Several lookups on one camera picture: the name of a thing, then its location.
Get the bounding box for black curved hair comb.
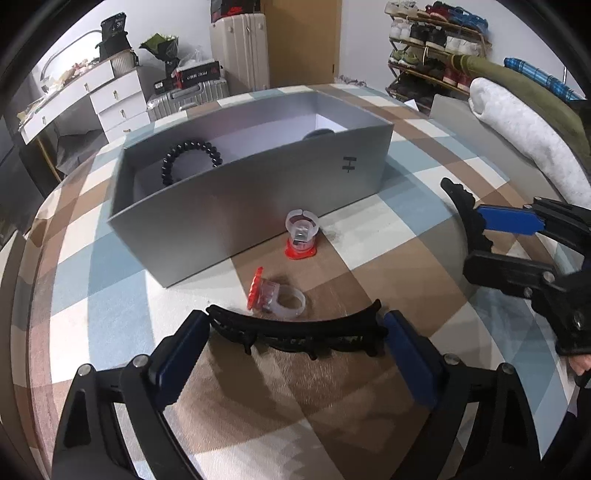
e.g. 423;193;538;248
440;178;493;253
206;300;388;360

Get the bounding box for shoe rack with shoes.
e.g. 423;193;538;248
385;1;490;110

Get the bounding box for wooden door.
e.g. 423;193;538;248
260;0;342;87

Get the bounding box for white desk with drawers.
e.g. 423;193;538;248
19;60;150;144

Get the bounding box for white rolled blanket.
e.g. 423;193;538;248
468;77;590;208

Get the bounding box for plaid bed sheet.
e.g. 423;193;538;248
12;85;575;479

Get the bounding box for black bag on desk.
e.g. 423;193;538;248
97;12;131;61

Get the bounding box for blue plaid cloth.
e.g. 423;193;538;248
504;57;583;103

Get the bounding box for olive green rolled mat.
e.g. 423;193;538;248
450;54;590;160

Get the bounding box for black spiral hair tie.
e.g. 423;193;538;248
160;140;225;187

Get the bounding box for silver suitcase lying flat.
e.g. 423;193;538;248
146;78;229;122

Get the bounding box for right hand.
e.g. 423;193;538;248
568;354;591;376

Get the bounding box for stacked shoe boxes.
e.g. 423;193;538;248
211;0;260;23

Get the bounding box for red clear plastic ring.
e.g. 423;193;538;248
283;208;321;261
246;266;307;320

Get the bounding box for grey open cardboard box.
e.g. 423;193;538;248
108;89;393;287

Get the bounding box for white upright suitcase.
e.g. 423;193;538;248
211;13;270;95

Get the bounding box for black red box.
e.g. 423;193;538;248
174;61;221;89

